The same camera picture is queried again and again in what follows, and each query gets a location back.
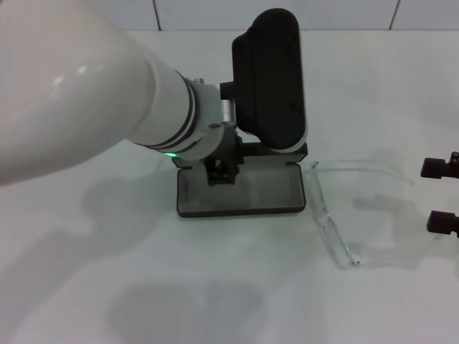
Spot clear white glasses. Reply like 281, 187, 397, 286
310, 159, 437, 269

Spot black glasses case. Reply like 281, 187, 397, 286
171, 141, 309, 219

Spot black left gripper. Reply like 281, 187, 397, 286
204, 131, 246, 187

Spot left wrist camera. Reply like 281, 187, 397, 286
220, 9, 310, 155

